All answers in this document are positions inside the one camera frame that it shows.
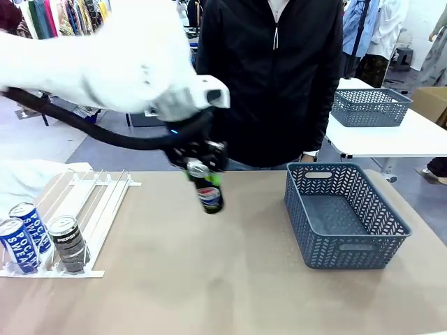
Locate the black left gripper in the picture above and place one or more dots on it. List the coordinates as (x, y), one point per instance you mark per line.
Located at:
(195, 139)

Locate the black Pepsi can green accents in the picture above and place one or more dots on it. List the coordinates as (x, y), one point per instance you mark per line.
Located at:
(209, 200)

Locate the grey-blue plastic basket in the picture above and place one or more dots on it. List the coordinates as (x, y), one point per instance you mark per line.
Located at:
(335, 216)
(366, 115)

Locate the black grey Pepsi can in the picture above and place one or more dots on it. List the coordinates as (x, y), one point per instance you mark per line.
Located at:
(68, 244)

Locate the blue Pocari Sweat can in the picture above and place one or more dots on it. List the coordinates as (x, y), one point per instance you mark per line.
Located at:
(19, 249)
(33, 221)

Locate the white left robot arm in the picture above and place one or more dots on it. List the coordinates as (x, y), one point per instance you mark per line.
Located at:
(87, 63)

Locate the person's blue jeans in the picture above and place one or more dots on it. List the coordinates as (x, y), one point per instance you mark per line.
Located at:
(258, 167)

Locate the grey storage bin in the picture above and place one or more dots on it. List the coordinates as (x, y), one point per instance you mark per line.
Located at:
(143, 120)

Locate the person's black jacket torso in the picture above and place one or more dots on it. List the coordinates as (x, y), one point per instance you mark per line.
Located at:
(272, 104)

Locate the white cloth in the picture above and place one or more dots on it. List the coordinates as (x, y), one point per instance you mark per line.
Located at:
(21, 181)

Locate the white side table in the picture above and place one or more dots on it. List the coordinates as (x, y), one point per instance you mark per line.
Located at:
(384, 139)

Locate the black stand pole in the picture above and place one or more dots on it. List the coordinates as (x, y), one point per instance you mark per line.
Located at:
(359, 31)

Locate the rack of colourful garments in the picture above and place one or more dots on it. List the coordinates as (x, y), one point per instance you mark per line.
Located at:
(52, 17)

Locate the grey plastic step stool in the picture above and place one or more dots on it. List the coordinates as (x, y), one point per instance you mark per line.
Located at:
(404, 59)

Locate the bystander's foot in shoe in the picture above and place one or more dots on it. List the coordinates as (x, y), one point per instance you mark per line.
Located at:
(436, 171)

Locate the hanging white garment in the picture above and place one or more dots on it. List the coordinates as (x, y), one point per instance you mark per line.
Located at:
(387, 24)

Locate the brown cardboard box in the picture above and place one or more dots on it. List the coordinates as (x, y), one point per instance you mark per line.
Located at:
(431, 103)

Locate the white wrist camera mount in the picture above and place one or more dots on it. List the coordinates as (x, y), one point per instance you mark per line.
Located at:
(213, 92)

